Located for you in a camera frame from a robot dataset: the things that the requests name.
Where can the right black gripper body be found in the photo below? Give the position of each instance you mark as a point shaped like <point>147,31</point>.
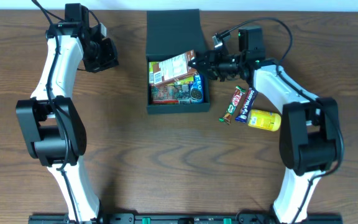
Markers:
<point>213,65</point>

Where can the green snack bag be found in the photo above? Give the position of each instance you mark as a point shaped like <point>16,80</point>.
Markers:
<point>171,94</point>

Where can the black cardboard box with lid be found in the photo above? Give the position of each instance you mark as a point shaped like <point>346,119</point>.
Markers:
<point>171,33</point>

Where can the blue Oreo pack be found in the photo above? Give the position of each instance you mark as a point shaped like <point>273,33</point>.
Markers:
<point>196,90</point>

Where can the red KitKat bar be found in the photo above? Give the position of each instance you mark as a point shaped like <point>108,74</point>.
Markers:
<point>226,118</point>

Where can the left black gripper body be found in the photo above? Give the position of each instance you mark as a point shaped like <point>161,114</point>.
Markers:
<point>107,55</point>

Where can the blue Dairy Milk bar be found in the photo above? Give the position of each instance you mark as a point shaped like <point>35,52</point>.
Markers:
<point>247,106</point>

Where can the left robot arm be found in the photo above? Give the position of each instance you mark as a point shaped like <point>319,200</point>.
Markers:
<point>51,127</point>

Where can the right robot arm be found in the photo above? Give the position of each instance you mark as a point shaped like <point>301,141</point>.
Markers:
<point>311,144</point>

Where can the brown chocolate box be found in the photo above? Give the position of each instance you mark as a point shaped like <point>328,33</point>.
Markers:
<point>173,69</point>

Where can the yellow plastic bottle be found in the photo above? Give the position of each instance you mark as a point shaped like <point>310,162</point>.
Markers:
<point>264,120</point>

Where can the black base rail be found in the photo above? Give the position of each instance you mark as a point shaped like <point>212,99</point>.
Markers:
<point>128,218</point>

